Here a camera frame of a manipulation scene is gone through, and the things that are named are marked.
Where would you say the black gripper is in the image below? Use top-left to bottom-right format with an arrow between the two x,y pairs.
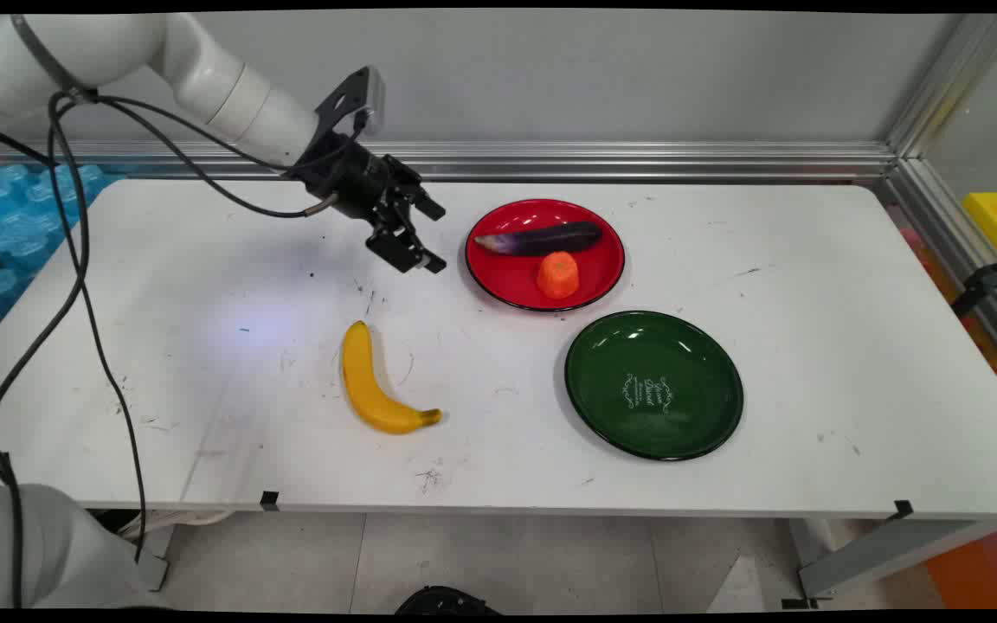
284,130 -> 448,276

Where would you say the purple eggplant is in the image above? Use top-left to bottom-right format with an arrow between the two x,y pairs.
473,221 -> 603,258

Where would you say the red plate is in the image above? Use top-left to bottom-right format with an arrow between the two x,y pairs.
464,198 -> 627,313

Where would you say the orange carrot piece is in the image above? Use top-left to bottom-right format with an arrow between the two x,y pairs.
537,251 -> 581,301

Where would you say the yellow banana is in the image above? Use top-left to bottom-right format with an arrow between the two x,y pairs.
340,320 -> 444,436

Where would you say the green plate with print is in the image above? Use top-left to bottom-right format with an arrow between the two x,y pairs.
563,310 -> 745,462

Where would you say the black round object on floor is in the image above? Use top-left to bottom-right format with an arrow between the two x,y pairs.
394,585 -> 501,616

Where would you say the blue bubble wrap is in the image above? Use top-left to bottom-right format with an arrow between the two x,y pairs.
0,164 -> 125,354

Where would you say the grey table leg brace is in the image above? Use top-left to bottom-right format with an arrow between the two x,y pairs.
781,517 -> 997,610

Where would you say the orange box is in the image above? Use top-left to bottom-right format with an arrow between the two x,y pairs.
925,521 -> 997,610

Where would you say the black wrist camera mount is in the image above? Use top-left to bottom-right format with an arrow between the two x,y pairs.
314,66 -> 388,141

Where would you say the long horizontal aluminium frame rail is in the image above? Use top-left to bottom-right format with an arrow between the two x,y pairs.
0,140 -> 899,183

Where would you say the thin black cable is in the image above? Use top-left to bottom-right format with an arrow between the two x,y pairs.
48,93 -> 371,565

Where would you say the thick black cable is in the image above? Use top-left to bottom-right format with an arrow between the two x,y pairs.
0,91 -> 344,608

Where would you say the aluminium frame side rail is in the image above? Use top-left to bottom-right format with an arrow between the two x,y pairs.
874,156 -> 997,383

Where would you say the aluminium frame upright post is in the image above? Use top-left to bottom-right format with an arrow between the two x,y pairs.
884,13 -> 997,158

